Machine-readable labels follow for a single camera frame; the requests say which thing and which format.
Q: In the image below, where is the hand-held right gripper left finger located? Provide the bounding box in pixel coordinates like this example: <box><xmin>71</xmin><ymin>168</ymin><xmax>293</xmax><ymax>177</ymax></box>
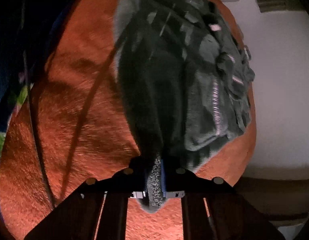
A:
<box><xmin>24</xmin><ymin>156</ymin><xmax>149</xmax><ymax>240</ymax></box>

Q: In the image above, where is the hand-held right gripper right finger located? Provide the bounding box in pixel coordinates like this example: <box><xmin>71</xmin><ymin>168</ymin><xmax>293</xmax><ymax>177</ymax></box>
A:
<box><xmin>161</xmin><ymin>159</ymin><xmax>286</xmax><ymax>240</ymax></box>

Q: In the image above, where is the green fleece jacket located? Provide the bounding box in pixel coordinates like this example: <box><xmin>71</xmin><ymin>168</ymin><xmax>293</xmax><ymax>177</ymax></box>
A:
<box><xmin>113</xmin><ymin>0</ymin><xmax>256</xmax><ymax>214</ymax></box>

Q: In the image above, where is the orange blanket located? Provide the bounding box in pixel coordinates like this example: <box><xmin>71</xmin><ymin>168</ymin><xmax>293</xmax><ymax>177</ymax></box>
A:
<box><xmin>0</xmin><ymin>0</ymin><xmax>257</xmax><ymax>240</ymax></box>

